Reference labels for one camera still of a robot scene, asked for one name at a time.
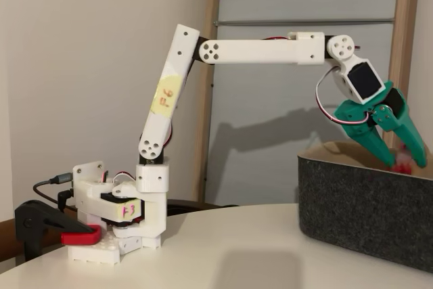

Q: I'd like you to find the black cable with grey plug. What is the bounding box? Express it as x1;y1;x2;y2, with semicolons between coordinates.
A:
32;173;74;208

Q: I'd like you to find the red white black servo cable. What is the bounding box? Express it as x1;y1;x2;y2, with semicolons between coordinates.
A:
315;67;370;124
161;123;174;150

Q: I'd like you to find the black angled power plug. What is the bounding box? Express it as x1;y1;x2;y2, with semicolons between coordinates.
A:
56;190;74;213

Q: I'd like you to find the black clamp with red pad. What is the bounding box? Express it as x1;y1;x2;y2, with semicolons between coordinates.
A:
14;200;101;263

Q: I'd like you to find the light wooden frame post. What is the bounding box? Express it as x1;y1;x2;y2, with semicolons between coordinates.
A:
382;0;422;148
192;0;223;204

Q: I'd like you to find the red and white block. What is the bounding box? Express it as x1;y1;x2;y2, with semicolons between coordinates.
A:
392;145;416;175

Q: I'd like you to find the translucent grey frame panel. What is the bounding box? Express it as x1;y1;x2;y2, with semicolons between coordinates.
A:
204;0;400;207

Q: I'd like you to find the thin metal rod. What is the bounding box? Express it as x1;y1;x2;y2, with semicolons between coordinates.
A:
213;18;396;28

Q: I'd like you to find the dark grey felt bin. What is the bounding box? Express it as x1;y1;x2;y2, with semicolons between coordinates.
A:
297;139;433;275

